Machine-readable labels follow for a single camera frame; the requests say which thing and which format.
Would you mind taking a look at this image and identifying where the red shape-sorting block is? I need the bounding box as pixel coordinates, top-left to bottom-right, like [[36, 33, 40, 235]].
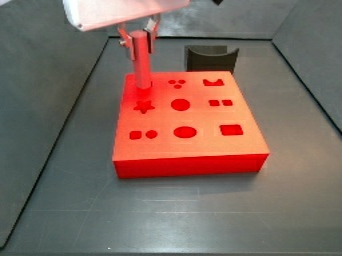
[[112, 71, 270, 178]]

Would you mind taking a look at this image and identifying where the red hexagon peg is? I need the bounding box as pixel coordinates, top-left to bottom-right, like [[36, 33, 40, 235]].
[[129, 30, 151, 89]]

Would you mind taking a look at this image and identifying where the black curved holder block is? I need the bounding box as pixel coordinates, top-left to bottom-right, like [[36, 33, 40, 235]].
[[184, 45, 239, 72]]

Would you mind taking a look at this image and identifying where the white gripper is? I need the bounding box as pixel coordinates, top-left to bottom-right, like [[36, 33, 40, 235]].
[[63, 0, 189, 60]]

